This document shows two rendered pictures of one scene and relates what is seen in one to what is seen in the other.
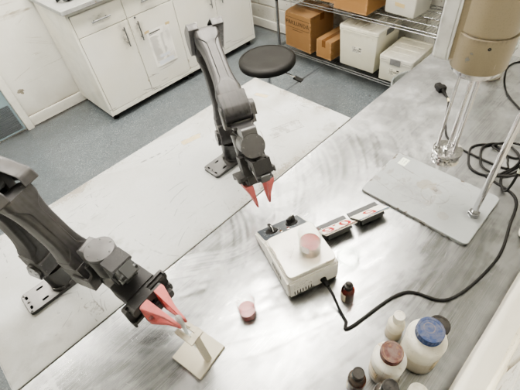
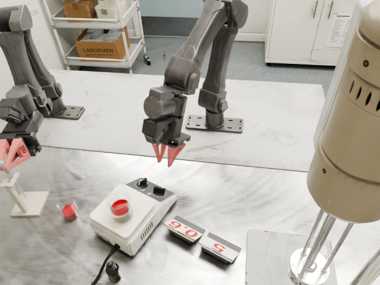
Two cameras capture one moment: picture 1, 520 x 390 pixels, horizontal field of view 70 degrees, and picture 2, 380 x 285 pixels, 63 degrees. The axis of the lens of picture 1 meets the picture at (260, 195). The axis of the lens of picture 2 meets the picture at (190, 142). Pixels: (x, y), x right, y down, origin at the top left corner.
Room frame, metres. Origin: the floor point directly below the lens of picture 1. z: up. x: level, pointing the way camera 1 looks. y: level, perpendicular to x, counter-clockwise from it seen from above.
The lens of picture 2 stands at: (0.33, -0.52, 1.62)
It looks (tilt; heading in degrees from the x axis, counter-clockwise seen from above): 44 degrees down; 51
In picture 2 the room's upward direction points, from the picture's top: 3 degrees counter-clockwise
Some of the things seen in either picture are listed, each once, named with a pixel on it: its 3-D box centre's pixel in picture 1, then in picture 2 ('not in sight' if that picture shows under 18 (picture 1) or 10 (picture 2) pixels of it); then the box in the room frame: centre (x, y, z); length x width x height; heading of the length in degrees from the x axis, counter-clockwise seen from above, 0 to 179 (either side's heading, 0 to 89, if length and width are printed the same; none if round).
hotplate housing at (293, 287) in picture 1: (295, 251); (133, 211); (0.50, -0.06, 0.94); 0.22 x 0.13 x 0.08; 17
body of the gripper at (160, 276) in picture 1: (139, 292); (22, 136); (0.38, 0.26, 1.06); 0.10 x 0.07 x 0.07; 138
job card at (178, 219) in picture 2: (335, 225); (184, 227); (0.58, -0.18, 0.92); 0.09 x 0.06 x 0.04; 107
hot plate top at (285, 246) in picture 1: (300, 248); (123, 209); (0.48, -0.07, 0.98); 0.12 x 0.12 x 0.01; 17
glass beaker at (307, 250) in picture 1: (309, 240); (121, 206); (0.47, -0.09, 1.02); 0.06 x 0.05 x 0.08; 173
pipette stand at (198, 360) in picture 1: (192, 341); (21, 190); (0.31, 0.18, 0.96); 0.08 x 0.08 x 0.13; 48
